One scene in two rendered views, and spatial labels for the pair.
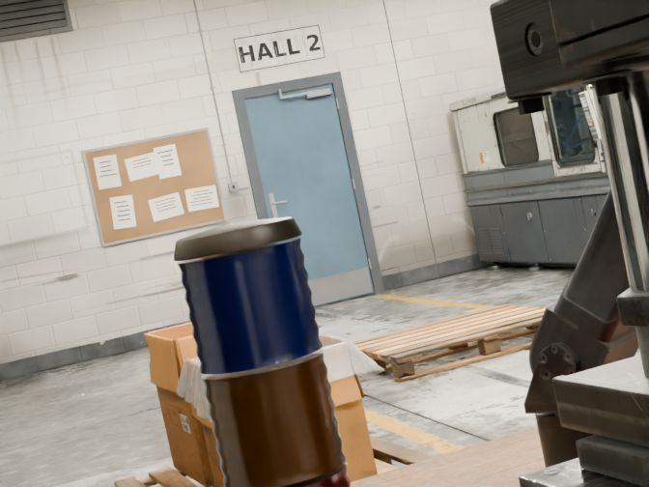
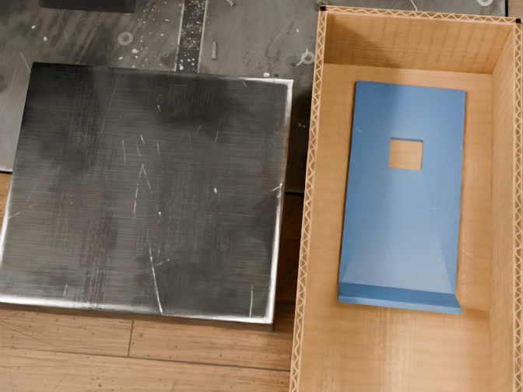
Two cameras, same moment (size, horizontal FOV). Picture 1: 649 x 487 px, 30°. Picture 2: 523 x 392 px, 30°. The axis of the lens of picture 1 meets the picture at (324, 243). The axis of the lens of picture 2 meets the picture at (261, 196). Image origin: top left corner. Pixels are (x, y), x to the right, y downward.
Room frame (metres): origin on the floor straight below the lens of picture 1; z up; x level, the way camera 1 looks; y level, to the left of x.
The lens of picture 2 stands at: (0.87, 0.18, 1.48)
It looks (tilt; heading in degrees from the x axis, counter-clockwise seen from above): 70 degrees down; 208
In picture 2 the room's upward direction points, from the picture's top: 4 degrees counter-clockwise
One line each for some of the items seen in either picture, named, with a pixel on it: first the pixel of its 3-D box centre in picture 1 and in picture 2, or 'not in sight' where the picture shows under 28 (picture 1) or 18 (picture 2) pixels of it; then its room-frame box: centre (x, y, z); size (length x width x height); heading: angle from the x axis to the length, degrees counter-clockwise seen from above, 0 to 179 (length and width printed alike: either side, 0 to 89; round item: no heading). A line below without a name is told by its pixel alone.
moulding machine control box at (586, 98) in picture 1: (597, 114); not in sight; (9.30, -2.25, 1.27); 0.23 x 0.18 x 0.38; 106
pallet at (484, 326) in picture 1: (456, 339); not in sight; (7.41, -0.68, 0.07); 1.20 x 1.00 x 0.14; 108
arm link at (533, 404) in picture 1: (576, 369); not in sight; (1.02, -0.19, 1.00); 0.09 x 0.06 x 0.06; 137
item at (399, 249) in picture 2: not in sight; (405, 190); (0.66, 0.17, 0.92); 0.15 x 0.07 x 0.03; 18
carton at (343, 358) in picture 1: (282, 417); not in sight; (4.31, 0.27, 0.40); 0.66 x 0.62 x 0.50; 17
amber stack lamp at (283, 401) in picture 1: (273, 416); not in sight; (0.36, 0.03, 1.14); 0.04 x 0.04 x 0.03
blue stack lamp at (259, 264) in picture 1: (250, 304); not in sight; (0.36, 0.03, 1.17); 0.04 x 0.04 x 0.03
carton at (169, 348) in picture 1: (229, 391); not in sight; (4.89, 0.50, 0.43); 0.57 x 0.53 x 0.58; 21
